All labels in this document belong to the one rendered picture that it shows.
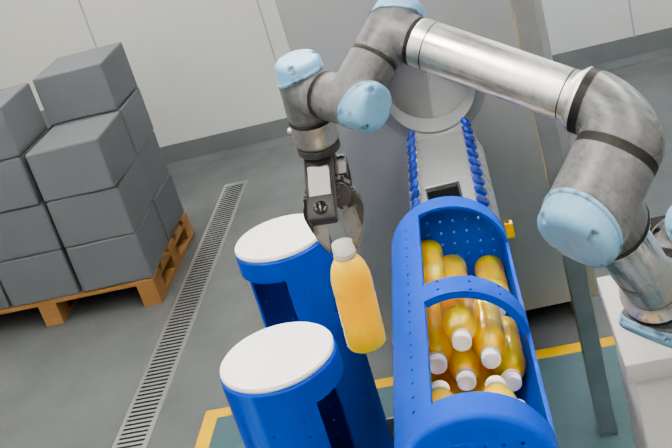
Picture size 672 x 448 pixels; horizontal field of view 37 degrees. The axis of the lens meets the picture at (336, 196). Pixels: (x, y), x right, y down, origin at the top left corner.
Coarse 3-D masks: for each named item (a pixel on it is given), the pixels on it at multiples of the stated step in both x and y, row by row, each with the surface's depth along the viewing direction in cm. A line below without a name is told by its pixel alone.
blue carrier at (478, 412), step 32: (416, 224) 235; (448, 224) 245; (480, 224) 245; (416, 256) 221; (480, 256) 248; (416, 288) 209; (448, 288) 202; (480, 288) 202; (512, 288) 232; (416, 320) 198; (416, 352) 188; (416, 384) 179; (416, 416) 171; (448, 416) 165; (480, 416) 164; (512, 416) 164; (544, 416) 186
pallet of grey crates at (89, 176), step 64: (64, 64) 528; (128, 64) 545; (0, 128) 483; (64, 128) 514; (128, 128) 523; (0, 192) 497; (64, 192) 495; (128, 192) 505; (0, 256) 514; (64, 256) 511; (128, 256) 508; (64, 320) 527
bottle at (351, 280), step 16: (352, 256) 172; (336, 272) 172; (352, 272) 171; (368, 272) 174; (336, 288) 173; (352, 288) 172; (368, 288) 173; (336, 304) 176; (352, 304) 173; (368, 304) 174; (352, 320) 175; (368, 320) 175; (352, 336) 177; (368, 336) 176; (384, 336) 179; (368, 352) 178
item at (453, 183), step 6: (450, 180) 288; (456, 180) 286; (426, 186) 288; (432, 186) 287; (438, 186) 287; (444, 186) 287; (450, 186) 285; (456, 186) 285; (426, 192) 288; (432, 192) 286; (438, 192) 286; (444, 192) 286; (450, 192) 286; (456, 192) 286; (432, 198) 287
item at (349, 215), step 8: (344, 208) 169; (352, 208) 168; (344, 216) 169; (352, 216) 169; (352, 224) 170; (360, 224) 170; (352, 232) 170; (360, 232) 170; (352, 240) 172; (360, 240) 172
